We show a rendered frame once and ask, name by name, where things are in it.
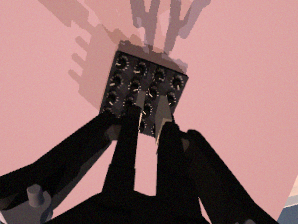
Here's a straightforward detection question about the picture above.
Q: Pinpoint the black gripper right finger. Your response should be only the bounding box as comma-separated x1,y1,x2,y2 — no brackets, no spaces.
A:
155,95,279,224

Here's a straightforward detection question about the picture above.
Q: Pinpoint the black knob box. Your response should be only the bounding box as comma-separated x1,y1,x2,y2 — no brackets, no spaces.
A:
99,51,189,138

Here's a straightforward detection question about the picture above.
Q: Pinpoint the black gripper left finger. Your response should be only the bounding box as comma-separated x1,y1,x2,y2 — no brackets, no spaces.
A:
0,90,146,224

